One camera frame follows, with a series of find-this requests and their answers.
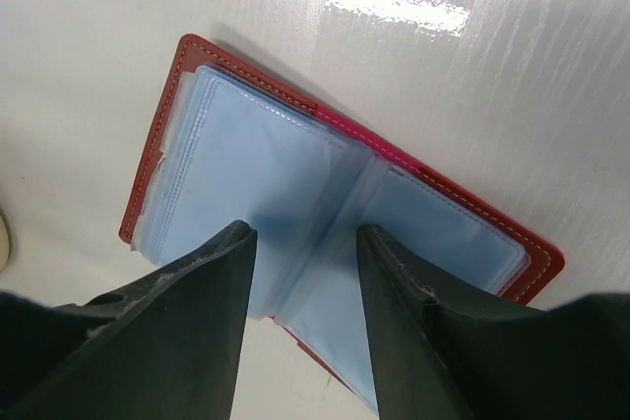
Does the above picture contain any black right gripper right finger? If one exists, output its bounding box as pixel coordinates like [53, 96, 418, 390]
[356, 225, 629, 419]

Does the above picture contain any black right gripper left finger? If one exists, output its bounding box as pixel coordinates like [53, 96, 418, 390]
[1, 220, 257, 419]

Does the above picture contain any red leather card holder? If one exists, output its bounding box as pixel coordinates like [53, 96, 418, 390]
[119, 33, 564, 408]

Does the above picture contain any beige oval tray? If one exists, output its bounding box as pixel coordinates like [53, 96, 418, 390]
[0, 208, 14, 271]

